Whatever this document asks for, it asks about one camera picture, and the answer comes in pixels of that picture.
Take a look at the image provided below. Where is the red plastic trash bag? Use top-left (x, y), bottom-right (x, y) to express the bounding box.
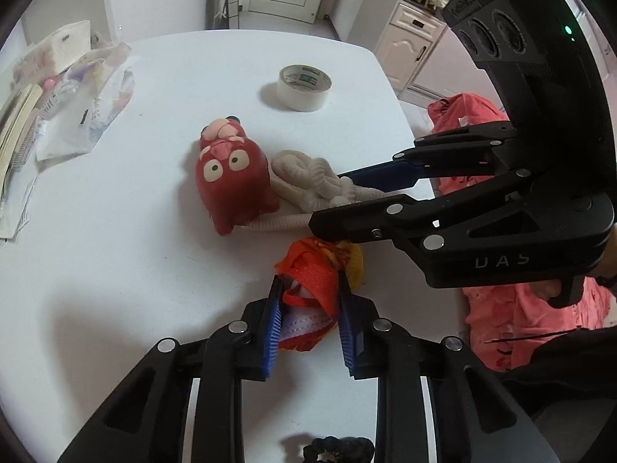
top-left (428, 92), bottom-right (617, 372)

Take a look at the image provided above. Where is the white bedside cabinet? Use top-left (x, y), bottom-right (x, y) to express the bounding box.
top-left (376, 1), bottom-right (445, 94)

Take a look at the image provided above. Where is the person's right hand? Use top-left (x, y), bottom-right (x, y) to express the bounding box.
top-left (529, 243), bottom-right (617, 301)

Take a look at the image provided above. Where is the printed clear plastic bag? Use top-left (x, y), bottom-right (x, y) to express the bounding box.
top-left (35, 42), bottom-right (135, 163)

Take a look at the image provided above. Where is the black hair scrunchie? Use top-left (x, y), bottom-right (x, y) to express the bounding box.
top-left (302, 436), bottom-right (376, 463)

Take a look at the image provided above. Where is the stack of notebooks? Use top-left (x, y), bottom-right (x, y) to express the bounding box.
top-left (1, 84), bottom-right (43, 191)

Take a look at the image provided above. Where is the red yellow fabric pouch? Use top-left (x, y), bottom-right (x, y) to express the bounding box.
top-left (275, 236), bottom-right (365, 352)

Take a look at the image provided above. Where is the white rope bundle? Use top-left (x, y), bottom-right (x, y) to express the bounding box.
top-left (248, 148), bottom-right (402, 232)

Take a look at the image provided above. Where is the floral tissue pack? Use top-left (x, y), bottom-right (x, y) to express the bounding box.
top-left (13, 20), bottom-right (91, 86)

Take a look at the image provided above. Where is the masking tape roll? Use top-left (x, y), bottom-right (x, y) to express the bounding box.
top-left (276, 65), bottom-right (332, 113)

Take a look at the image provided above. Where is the red pig plush toy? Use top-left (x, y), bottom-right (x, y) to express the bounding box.
top-left (196, 116), bottom-right (279, 236)

